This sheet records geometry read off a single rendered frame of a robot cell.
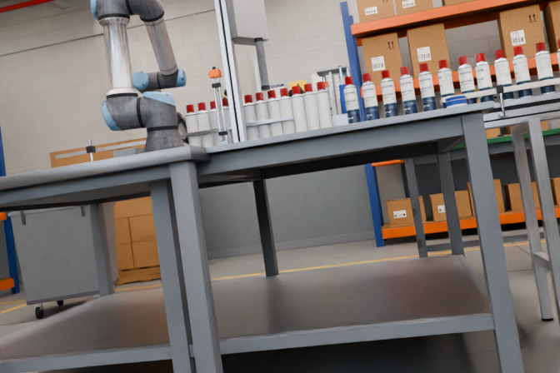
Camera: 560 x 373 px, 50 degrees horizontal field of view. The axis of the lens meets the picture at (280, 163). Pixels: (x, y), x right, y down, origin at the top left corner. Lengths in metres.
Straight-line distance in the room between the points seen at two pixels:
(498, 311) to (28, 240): 3.58
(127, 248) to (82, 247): 1.49
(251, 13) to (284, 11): 4.83
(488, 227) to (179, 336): 1.00
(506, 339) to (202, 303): 0.88
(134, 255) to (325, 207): 2.26
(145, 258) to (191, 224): 4.26
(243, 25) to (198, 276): 1.08
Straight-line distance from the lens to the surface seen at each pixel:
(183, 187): 1.78
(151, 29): 2.40
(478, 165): 1.83
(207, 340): 1.82
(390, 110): 2.42
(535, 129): 2.31
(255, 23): 2.48
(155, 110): 2.23
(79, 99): 8.11
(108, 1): 2.34
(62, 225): 4.65
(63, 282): 4.70
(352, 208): 6.92
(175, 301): 1.98
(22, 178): 2.02
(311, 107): 2.44
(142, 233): 6.02
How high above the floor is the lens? 0.65
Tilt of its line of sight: 3 degrees up
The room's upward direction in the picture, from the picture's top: 8 degrees counter-clockwise
